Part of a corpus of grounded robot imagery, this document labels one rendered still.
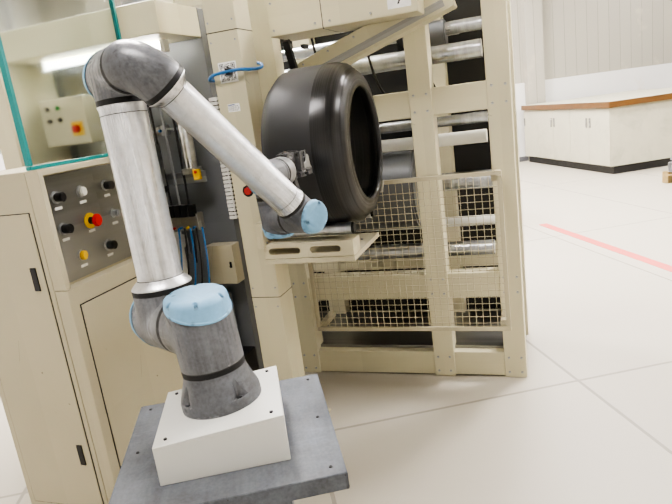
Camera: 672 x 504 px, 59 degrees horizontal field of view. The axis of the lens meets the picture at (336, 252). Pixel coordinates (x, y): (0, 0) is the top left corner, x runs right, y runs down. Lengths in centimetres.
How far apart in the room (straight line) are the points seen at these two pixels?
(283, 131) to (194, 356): 94
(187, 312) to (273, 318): 116
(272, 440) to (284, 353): 119
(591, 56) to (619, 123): 297
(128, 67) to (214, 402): 75
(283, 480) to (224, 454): 14
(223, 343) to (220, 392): 11
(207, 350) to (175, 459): 24
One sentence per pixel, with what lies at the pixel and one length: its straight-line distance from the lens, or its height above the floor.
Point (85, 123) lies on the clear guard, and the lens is 216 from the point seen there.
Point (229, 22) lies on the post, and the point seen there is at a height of 168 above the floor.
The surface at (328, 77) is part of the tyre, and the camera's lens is 211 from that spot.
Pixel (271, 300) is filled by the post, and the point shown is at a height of 61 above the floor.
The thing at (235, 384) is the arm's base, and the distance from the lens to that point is 141.
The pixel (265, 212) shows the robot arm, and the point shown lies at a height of 107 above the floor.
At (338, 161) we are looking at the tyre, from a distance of 201.
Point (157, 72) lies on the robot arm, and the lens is 138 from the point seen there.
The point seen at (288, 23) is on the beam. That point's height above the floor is 168.
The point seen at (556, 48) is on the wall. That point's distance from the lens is 1107.
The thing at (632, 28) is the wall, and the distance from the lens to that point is 1181.
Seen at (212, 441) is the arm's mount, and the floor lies 68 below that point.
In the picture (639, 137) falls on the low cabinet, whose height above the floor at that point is 43.
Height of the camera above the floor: 134
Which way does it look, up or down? 14 degrees down
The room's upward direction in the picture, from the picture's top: 8 degrees counter-clockwise
